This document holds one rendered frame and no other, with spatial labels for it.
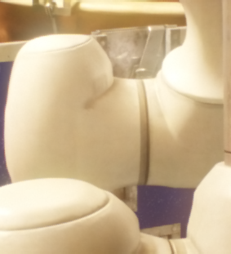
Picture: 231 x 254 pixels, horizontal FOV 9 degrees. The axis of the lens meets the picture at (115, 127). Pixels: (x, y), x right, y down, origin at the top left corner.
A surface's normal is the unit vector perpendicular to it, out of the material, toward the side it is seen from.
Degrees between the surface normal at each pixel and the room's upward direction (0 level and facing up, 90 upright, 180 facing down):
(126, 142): 87
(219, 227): 65
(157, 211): 90
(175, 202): 90
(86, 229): 49
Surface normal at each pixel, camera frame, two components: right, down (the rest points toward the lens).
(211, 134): 0.06, 0.45
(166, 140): -0.04, 0.15
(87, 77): 0.47, -0.14
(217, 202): -0.77, -0.07
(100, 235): 0.44, -0.48
